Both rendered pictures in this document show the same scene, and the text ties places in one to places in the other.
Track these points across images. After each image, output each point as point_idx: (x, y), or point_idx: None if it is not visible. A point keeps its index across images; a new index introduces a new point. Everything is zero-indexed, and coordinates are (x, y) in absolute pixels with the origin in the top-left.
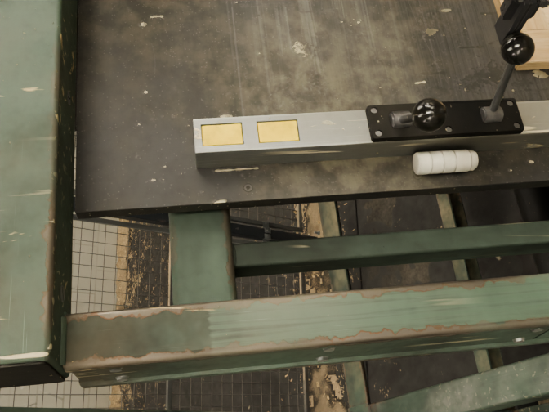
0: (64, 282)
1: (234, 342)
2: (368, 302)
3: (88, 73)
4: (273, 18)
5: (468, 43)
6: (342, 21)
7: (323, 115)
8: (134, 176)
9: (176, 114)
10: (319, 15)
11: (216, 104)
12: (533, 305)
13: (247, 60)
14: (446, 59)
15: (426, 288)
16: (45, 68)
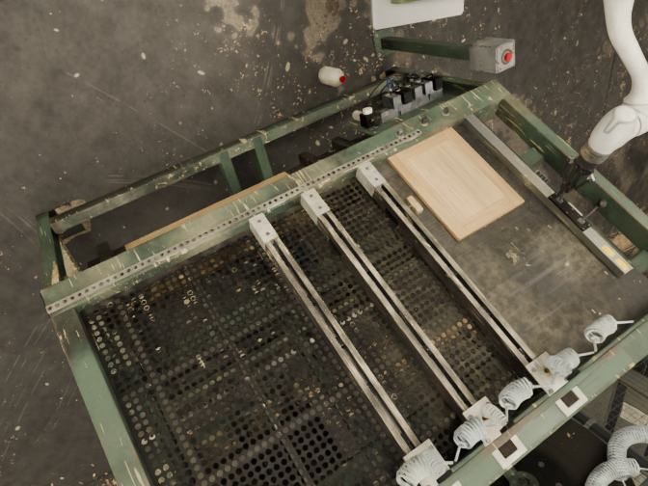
0: None
1: None
2: (632, 211)
3: (629, 318)
4: (563, 276)
5: (524, 218)
6: (547, 256)
7: (593, 241)
8: (643, 286)
9: (617, 285)
10: (551, 263)
11: (605, 277)
12: (601, 178)
13: (583, 276)
14: (534, 222)
15: (618, 201)
16: None
